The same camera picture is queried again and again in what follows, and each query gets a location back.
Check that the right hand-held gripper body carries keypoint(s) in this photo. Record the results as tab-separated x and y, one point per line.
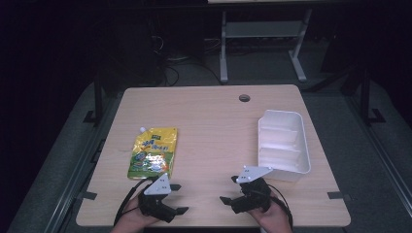
254	194

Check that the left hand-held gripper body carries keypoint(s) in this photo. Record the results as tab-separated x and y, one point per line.
157	188

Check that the yellow spouted sauce pouch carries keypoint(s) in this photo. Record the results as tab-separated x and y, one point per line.
152	152

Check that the white divided plastic container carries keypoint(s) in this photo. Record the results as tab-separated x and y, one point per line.
282	142

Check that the person's right hand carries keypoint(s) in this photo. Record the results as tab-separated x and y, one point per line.
272	220

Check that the person's left hand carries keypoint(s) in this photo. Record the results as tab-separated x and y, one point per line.
132	216

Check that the black tape strip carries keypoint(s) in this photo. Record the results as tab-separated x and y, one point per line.
89	195
335	195

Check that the black metal stand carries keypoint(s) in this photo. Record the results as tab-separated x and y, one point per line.
365	97
98	100

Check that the white metal table frame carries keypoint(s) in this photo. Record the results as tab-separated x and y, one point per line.
223	64

